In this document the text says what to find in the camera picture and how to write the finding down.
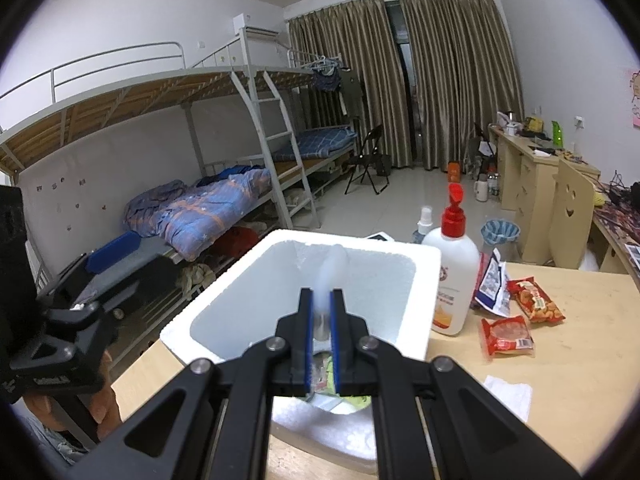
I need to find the white cloth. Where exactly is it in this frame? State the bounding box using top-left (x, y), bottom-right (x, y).
top-left (483, 375), bottom-right (533, 422)

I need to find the person's left hand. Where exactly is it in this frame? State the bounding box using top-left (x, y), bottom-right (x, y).
top-left (23, 351), bottom-right (122, 441)

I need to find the blue plaid quilt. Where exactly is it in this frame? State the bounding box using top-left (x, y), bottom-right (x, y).
top-left (122, 167), bottom-right (271, 261)

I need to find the red snack packet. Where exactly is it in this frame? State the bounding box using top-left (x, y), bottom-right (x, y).
top-left (480, 315), bottom-right (535, 358)

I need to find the white lotion pump bottle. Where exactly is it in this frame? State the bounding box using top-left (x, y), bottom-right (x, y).
top-left (422, 182), bottom-right (480, 336)

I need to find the white foam box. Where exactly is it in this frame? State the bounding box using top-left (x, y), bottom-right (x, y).
top-left (158, 227), bottom-right (444, 476)

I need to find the blue white snack packet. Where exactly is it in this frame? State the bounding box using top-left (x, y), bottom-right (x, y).
top-left (473, 248), bottom-right (510, 318)

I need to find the orange snack packet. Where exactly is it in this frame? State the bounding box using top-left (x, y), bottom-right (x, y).
top-left (506, 276), bottom-right (565, 325)

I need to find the white clear plastic bag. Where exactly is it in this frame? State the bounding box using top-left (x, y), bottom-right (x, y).
top-left (306, 245), bottom-right (371, 415)

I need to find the small clear spray bottle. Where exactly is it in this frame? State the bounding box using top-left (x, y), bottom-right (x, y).
top-left (412, 205), bottom-right (433, 244)

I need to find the blue waste basket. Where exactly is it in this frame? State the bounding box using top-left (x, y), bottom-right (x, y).
top-left (480, 219), bottom-right (521, 252)

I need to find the white metal bunk bed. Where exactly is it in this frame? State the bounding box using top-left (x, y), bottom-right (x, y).
top-left (1, 27), bottom-right (346, 286)

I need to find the white mug on floor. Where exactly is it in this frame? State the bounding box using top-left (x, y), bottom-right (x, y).
top-left (474, 180), bottom-right (489, 203)

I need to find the wooden smiley chair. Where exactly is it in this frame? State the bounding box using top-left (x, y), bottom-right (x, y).
top-left (549, 159), bottom-right (594, 270)

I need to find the orange box on floor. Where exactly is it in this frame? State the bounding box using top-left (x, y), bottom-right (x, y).
top-left (447, 162), bottom-right (461, 183)

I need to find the black folding chair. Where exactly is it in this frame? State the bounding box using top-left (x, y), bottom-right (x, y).
top-left (344, 125), bottom-right (392, 195)

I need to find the light wooden desk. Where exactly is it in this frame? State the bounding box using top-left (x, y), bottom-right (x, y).
top-left (489, 125), bottom-right (601, 218)

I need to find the white air conditioner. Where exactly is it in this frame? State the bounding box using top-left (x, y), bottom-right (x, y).
top-left (232, 13), bottom-right (279, 39)

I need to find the patterned table cloth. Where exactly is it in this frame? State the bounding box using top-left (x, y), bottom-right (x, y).
top-left (591, 181), bottom-right (640, 281)

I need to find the green bottle on desk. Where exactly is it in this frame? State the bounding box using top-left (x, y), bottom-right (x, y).
top-left (552, 120), bottom-right (564, 150)

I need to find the left brown curtain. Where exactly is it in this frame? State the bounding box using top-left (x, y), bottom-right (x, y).
top-left (288, 0), bottom-right (412, 168)

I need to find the brown curtain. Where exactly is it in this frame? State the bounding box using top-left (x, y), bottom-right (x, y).
top-left (288, 0), bottom-right (412, 168)
top-left (399, 0), bottom-right (524, 171)

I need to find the right brown curtain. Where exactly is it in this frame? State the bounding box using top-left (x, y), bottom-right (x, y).
top-left (399, 0), bottom-right (524, 171)

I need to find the cartoon girl wall picture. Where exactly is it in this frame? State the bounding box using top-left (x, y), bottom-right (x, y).
top-left (624, 68), bottom-right (640, 129)

